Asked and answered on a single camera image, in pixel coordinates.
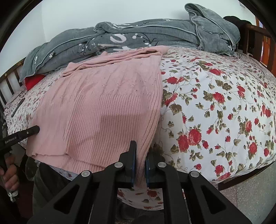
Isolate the pink knit sweater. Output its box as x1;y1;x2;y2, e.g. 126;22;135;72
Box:
26;46;169;188

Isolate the person's left hand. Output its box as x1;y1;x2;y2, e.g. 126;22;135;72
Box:
1;154;20;191

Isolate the dark flat stick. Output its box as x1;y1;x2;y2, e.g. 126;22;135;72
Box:
11;98;25;118

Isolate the wooden bed headboard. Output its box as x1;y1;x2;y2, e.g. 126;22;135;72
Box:
1;58;25;110

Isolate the red cloth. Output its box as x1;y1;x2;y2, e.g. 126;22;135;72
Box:
25;74;45;91

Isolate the wooden bed footboard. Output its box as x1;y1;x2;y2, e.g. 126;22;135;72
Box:
239;18;275;75

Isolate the black garment on footboard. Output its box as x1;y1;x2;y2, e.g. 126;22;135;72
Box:
224;16;252;29

